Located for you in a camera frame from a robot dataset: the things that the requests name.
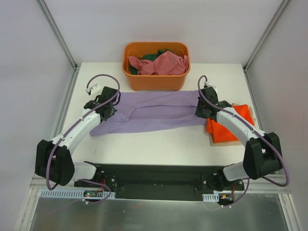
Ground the lavender t shirt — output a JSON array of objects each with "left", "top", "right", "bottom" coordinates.
[{"left": 90, "top": 90, "right": 206, "bottom": 137}]

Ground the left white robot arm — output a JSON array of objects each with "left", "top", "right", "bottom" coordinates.
[{"left": 35, "top": 87, "right": 120, "bottom": 187}]

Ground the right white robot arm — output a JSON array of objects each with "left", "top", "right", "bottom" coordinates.
[{"left": 195, "top": 87, "right": 283, "bottom": 192}]

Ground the orange plastic bin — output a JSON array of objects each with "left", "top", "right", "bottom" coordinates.
[{"left": 122, "top": 41, "right": 191, "bottom": 91}]

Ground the orange folded t shirt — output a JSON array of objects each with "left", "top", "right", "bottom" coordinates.
[{"left": 205, "top": 103, "right": 256, "bottom": 143}]

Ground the pink t shirt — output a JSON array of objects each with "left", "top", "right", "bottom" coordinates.
[{"left": 128, "top": 51, "right": 189, "bottom": 76}]

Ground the green t shirt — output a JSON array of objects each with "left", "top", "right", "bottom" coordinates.
[{"left": 128, "top": 49, "right": 168, "bottom": 75}]

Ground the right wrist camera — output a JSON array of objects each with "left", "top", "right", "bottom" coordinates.
[{"left": 204, "top": 81, "right": 218, "bottom": 94}]

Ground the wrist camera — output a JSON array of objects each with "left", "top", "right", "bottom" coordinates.
[
  {"left": 86, "top": 84, "right": 102, "bottom": 95},
  {"left": 204, "top": 81, "right": 218, "bottom": 94}
]

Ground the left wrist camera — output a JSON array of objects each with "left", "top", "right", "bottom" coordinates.
[{"left": 86, "top": 84, "right": 102, "bottom": 95}]

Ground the left aluminium frame post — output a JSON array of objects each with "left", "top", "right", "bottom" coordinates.
[{"left": 36, "top": 0, "right": 78, "bottom": 71}]

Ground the aluminium frame post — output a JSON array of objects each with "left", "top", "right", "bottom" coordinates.
[
  {"left": 243, "top": 0, "right": 292, "bottom": 73},
  {"left": 36, "top": 0, "right": 78, "bottom": 71}
]

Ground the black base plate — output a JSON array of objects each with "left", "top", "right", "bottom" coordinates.
[{"left": 45, "top": 162, "right": 276, "bottom": 202}]

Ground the left white cable duct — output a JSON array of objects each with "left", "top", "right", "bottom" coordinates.
[{"left": 40, "top": 189, "right": 116, "bottom": 200}]

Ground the white cable duct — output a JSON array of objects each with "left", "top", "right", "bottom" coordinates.
[
  {"left": 40, "top": 189, "right": 116, "bottom": 200},
  {"left": 202, "top": 193, "right": 234, "bottom": 203}
]

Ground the right white cable duct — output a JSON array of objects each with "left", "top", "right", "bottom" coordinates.
[{"left": 202, "top": 193, "right": 234, "bottom": 203}]

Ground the front aluminium rail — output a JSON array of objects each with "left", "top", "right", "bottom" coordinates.
[{"left": 30, "top": 174, "right": 291, "bottom": 194}]

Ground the right aluminium frame post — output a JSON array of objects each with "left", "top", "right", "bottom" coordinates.
[{"left": 243, "top": 0, "right": 292, "bottom": 73}]

